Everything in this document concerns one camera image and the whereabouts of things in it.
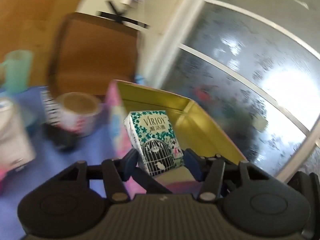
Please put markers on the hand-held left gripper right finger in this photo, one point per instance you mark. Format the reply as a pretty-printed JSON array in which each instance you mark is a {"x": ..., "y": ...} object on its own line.
[{"x": 192, "y": 166}]

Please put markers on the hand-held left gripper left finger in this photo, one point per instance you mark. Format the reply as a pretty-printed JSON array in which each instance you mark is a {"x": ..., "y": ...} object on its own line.
[{"x": 128, "y": 166}]

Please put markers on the green floral tissue packet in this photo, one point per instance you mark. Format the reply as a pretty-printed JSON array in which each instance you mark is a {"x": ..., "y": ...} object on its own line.
[{"x": 150, "y": 140}]

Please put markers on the yellow and pink tin box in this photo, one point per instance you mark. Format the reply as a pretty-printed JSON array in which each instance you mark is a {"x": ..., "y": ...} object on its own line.
[{"x": 197, "y": 127}]

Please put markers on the blue printed table cloth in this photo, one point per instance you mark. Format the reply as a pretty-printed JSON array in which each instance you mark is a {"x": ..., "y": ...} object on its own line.
[{"x": 82, "y": 152}]

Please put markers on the frosted glass door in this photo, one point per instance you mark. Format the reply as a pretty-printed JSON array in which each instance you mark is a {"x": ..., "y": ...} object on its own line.
[{"x": 237, "y": 75}]

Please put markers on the brown wooden chair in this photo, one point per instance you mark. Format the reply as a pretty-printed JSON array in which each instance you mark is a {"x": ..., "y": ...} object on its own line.
[{"x": 95, "y": 55}]

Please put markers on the large white tissue pack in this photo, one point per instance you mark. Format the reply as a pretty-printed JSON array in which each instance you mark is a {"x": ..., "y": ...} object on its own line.
[{"x": 12, "y": 135}]

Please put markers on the green plastic cup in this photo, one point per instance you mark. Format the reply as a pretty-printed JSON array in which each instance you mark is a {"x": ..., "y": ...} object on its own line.
[{"x": 17, "y": 70}]

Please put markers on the black stand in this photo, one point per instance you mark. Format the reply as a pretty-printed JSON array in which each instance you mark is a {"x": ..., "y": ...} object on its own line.
[{"x": 120, "y": 17}]

